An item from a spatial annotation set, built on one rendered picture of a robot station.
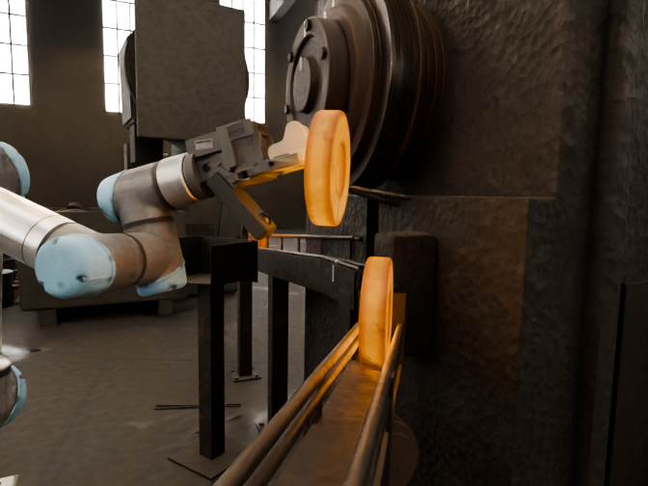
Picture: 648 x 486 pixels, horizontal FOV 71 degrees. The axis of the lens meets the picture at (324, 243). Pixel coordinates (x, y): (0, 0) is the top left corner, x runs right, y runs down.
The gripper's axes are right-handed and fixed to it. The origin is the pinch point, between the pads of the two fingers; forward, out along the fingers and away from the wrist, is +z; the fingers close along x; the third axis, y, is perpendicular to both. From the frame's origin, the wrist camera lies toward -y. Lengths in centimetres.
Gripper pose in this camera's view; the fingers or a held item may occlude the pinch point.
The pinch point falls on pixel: (329, 154)
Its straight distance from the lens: 63.9
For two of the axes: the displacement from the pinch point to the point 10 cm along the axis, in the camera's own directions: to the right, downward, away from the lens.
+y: -2.4, -9.7, -0.5
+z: 9.5, -2.2, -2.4
